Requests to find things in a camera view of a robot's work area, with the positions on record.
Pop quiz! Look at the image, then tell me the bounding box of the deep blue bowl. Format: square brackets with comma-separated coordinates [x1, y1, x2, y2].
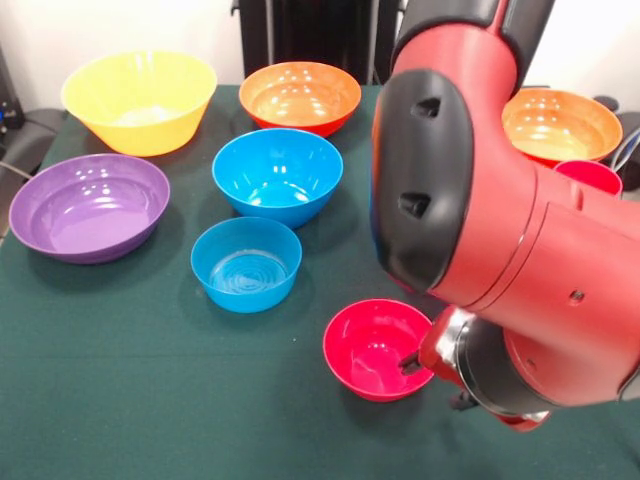
[211, 127, 345, 230]

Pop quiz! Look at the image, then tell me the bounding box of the dark grey object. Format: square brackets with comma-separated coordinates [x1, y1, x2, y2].
[593, 94, 640, 169]

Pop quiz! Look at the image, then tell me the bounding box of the black device box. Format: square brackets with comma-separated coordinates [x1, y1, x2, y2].
[0, 44, 24, 151]

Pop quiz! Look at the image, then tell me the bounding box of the grey padded seat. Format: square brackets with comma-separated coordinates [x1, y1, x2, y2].
[0, 107, 69, 174]

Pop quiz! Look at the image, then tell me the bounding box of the purple bowl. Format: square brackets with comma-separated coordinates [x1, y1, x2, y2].
[8, 153, 172, 265]

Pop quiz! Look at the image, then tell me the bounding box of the small red bowl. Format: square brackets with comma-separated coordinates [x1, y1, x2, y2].
[322, 298, 436, 404]

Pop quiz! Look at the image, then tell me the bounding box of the large yellow bowl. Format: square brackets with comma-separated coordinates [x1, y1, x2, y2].
[60, 49, 218, 158]

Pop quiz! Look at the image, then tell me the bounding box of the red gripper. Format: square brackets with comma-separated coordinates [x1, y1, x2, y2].
[398, 305, 552, 433]

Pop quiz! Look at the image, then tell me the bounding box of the dark green table cloth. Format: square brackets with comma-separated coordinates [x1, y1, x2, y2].
[0, 83, 640, 480]

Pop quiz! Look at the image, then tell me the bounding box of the small flat-bottomed blue bowl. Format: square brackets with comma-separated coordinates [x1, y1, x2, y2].
[190, 216, 303, 315]

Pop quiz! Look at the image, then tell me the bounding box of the orange bowl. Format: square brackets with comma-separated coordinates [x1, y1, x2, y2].
[238, 61, 363, 139]
[500, 88, 624, 170]

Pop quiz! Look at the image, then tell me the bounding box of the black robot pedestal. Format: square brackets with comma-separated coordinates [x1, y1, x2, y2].
[230, 0, 410, 86]

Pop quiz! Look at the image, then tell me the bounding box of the red cup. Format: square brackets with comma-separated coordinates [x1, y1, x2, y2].
[552, 159, 624, 199]

